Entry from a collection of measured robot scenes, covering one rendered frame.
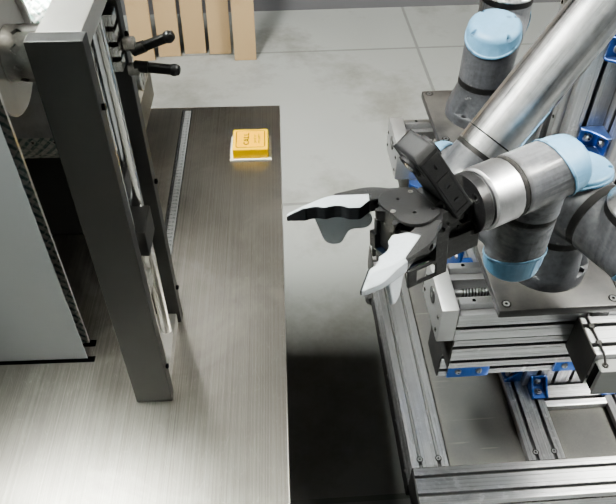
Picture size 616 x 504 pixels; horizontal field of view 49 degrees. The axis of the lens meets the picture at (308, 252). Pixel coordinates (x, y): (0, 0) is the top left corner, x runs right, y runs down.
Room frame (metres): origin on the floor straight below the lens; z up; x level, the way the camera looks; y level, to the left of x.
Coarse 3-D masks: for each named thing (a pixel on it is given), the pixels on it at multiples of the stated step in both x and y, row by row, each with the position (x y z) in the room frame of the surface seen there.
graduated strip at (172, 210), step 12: (180, 132) 1.18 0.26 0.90; (180, 144) 1.14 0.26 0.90; (180, 156) 1.10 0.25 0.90; (180, 168) 1.06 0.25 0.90; (180, 180) 1.02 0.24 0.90; (180, 192) 0.99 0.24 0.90; (168, 204) 0.95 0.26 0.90; (168, 216) 0.92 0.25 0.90; (168, 228) 0.89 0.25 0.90; (168, 240) 0.85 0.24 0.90
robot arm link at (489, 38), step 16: (480, 16) 1.40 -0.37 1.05; (496, 16) 1.40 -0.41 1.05; (512, 16) 1.40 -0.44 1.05; (480, 32) 1.35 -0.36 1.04; (496, 32) 1.34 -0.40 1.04; (512, 32) 1.34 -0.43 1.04; (464, 48) 1.37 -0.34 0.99; (480, 48) 1.33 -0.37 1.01; (496, 48) 1.32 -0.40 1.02; (512, 48) 1.33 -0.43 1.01; (464, 64) 1.36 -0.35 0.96; (480, 64) 1.33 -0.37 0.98; (496, 64) 1.32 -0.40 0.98; (512, 64) 1.34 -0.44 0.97; (464, 80) 1.35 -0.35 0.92; (480, 80) 1.32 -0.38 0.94; (496, 80) 1.32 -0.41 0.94
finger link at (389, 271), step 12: (396, 240) 0.49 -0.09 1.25; (408, 240) 0.49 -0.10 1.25; (396, 252) 0.47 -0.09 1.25; (408, 252) 0.47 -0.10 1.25; (384, 264) 0.45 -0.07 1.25; (396, 264) 0.45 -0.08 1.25; (372, 276) 0.44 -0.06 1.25; (384, 276) 0.44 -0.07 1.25; (396, 276) 0.45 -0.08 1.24; (372, 288) 0.43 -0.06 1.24; (396, 288) 0.46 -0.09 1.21; (396, 300) 0.46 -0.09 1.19
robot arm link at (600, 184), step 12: (600, 156) 0.90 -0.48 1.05; (600, 168) 0.86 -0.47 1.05; (612, 168) 0.86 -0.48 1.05; (600, 180) 0.83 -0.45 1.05; (612, 180) 0.85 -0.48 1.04; (588, 192) 0.82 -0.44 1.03; (600, 192) 0.82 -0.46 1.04; (564, 204) 0.82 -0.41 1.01; (576, 204) 0.81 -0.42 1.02; (588, 204) 0.80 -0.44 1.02; (564, 216) 0.81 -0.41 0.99; (576, 216) 0.80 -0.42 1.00; (564, 228) 0.80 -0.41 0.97; (552, 240) 0.83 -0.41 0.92; (564, 240) 0.82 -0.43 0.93
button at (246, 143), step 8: (240, 136) 1.13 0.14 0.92; (248, 136) 1.13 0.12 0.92; (256, 136) 1.13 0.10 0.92; (264, 136) 1.13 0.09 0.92; (240, 144) 1.10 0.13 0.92; (248, 144) 1.10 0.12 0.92; (256, 144) 1.10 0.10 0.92; (264, 144) 1.10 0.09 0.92; (240, 152) 1.09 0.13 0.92; (248, 152) 1.09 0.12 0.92; (256, 152) 1.09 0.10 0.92; (264, 152) 1.09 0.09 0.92
